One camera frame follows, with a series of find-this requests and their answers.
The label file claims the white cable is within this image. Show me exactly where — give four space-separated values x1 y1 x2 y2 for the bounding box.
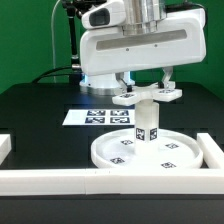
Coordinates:
50 0 63 84

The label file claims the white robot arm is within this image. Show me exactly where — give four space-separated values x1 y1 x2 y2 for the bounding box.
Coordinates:
80 0 207 95

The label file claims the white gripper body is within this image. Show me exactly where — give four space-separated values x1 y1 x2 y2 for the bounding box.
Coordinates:
80 8 206 76

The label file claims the white marker sheet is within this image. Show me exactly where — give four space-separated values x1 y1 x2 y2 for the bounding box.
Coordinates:
63 109 135 126

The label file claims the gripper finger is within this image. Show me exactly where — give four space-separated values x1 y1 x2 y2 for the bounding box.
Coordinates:
161 66 173 89
115 72 132 94

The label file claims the black cable bundle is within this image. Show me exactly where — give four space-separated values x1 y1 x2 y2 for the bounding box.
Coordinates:
30 65 85 84

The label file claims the white round table top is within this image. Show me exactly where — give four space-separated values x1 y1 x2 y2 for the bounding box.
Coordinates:
91 128 203 170

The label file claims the white cross-shaped table base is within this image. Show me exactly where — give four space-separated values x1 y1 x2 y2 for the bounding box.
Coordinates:
112 87 182 106

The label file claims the white obstacle fence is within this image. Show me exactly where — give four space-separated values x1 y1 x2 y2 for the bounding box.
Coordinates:
0 133 224 196

